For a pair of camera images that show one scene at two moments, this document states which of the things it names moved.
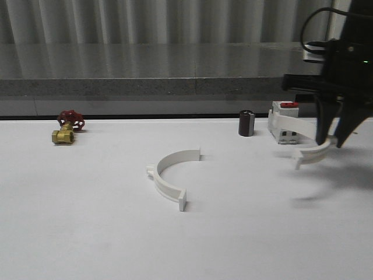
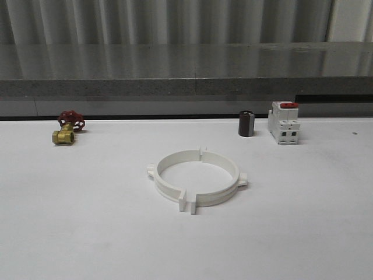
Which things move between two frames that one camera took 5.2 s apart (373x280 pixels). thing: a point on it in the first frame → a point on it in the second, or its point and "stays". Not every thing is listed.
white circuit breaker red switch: x=289 y=108 stays
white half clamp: x=305 y=127 → x=222 y=195
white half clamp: x=164 y=161 stays
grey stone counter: x=150 y=79 stays
